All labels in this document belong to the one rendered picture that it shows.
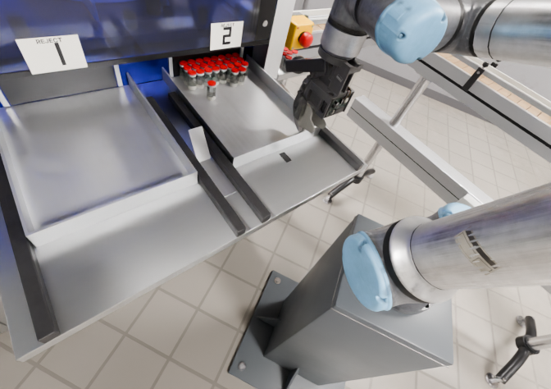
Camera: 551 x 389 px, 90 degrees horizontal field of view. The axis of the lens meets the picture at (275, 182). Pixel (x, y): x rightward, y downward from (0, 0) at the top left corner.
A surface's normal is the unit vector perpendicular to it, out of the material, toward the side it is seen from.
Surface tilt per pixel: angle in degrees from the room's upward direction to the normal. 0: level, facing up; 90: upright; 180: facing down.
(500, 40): 111
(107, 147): 0
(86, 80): 90
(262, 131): 0
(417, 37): 90
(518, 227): 86
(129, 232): 0
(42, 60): 90
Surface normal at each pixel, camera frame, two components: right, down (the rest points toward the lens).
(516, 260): -0.83, 0.36
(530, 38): -0.90, 0.41
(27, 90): 0.59, 0.70
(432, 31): 0.31, 0.78
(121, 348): 0.22, -0.61
